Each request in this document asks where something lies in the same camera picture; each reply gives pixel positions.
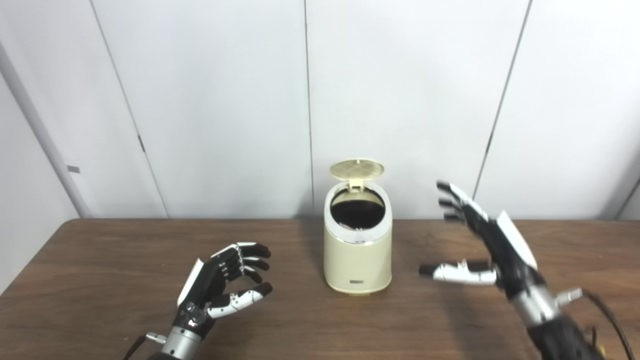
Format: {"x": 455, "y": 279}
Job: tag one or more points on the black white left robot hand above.
{"x": 205, "y": 290}

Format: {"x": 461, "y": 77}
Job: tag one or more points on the cream-colored cylindrical bin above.
{"x": 357, "y": 265}

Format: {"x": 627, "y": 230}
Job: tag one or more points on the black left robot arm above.
{"x": 177, "y": 345}

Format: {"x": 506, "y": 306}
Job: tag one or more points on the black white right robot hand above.
{"x": 510, "y": 255}

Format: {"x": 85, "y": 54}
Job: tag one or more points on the small grey wall tag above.
{"x": 73, "y": 169}

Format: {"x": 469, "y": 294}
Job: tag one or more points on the round cream bin lid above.
{"x": 357, "y": 168}

